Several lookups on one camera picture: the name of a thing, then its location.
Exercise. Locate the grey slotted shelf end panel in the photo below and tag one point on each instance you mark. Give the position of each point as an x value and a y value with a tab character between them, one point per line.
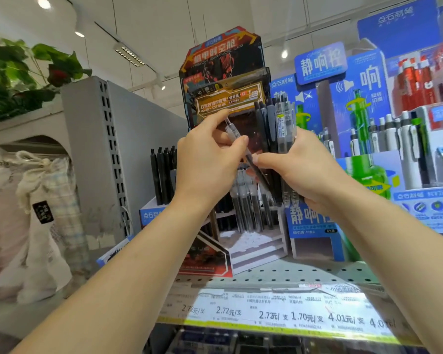
107	151

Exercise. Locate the person's right forearm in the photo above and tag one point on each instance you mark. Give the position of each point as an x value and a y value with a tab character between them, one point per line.
398	254

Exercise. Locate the blue display stand green pen print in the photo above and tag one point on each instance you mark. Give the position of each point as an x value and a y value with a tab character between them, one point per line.
361	106

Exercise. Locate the long grille ceiling light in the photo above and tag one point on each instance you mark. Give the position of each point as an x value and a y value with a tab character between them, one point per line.
129	55

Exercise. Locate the row of black pens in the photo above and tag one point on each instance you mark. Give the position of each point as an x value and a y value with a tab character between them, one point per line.
162	173

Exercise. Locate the blue rounded sign board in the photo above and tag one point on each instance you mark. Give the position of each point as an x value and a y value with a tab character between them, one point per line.
320	64

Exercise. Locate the green leafy plant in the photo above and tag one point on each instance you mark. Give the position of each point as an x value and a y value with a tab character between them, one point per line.
18	81

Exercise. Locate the price label strip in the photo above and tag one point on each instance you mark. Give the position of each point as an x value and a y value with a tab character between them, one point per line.
280	313

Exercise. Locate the small blue pen display box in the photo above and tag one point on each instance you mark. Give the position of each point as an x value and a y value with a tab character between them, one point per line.
151	215

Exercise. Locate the large blue header board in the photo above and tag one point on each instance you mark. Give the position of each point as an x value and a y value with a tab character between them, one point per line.
398	27

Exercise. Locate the white track spotlight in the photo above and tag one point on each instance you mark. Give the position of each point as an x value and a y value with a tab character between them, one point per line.
161	84
79	29

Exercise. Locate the person's left hand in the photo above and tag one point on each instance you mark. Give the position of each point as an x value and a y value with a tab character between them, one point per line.
203	162

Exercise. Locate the clear blue pen display rack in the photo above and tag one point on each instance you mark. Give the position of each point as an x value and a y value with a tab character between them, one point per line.
428	202

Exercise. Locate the perforated grey metal shelf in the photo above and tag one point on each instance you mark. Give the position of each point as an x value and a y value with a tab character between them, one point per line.
302	272

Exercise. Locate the pale pink fabric bag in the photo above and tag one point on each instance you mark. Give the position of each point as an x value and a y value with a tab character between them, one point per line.
2	232

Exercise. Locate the row of clear refill pens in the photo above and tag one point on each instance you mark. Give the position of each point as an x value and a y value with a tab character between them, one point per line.
245	206

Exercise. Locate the person's left forearm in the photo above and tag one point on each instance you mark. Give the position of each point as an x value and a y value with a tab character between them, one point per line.
125	276

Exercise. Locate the row of white grey pens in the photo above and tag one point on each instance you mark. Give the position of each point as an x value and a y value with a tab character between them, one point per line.
389	138

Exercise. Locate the person's right hand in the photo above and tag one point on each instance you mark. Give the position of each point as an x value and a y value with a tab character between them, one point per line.
310	173

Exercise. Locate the clear grey gel pen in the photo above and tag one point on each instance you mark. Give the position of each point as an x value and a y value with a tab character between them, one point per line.
233	131

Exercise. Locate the person's left thumb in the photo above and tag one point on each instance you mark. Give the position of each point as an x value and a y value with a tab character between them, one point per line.
236	148

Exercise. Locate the row of red pens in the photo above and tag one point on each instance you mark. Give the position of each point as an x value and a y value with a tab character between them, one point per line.
419	82

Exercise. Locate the red black robot print display stand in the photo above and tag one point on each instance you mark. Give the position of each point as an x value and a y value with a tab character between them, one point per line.
221	69

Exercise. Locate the person's right thumb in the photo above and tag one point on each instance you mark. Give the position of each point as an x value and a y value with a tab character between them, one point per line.
271	161

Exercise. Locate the round ceiling light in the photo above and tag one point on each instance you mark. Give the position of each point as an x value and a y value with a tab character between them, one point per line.
44	2
284	54

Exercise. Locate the bundle of black gel pens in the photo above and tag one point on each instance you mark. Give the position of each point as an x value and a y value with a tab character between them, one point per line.
277	121

